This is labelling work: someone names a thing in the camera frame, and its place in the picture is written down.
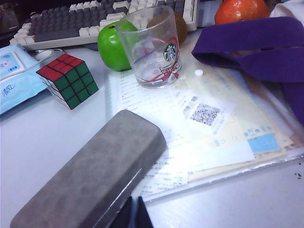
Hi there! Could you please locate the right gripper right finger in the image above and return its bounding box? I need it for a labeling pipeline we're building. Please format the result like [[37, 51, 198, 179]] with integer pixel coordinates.
[[135, 196, 154, 228]]

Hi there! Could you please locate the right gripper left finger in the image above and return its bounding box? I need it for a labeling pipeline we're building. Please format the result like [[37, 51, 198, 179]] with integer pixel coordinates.
[[114, 196, 133, 228]]

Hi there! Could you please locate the grey suede glasses case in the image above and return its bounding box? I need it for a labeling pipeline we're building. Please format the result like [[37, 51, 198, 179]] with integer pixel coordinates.
[[9, 109, 168, 228]]

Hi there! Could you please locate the Rubik's cube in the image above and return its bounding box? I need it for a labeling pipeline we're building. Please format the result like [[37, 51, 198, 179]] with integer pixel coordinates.
[[35, 53, 99, 110]]

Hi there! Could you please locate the clear plastic box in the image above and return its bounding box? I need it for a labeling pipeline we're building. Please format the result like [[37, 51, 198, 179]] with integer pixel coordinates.
[[115, 6, 182, 90]]

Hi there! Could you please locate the green apple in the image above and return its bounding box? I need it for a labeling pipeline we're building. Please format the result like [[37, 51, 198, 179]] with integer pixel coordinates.
[[97, 20, 138, 72]]

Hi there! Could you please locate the light blue wet wipes pack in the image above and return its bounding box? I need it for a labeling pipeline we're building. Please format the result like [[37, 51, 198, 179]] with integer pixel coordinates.
[[0, 44, 62, 116]]

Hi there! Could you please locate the brown kiwi fruit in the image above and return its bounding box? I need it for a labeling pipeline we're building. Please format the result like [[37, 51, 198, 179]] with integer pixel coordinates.
[[146, 13, 188, 47]]

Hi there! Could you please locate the grey and white keyboard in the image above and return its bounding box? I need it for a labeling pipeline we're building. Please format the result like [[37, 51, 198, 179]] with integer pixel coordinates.
[[9, 0, 199, 52]]

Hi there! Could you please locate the orange persimmon fruit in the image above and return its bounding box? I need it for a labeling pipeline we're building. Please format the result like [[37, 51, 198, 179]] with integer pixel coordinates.
[[215, 0, 270, 26]]

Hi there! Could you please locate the cream cloth bag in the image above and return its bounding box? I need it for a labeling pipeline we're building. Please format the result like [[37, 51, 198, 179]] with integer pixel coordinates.
[[270, 0, 304, 19]]

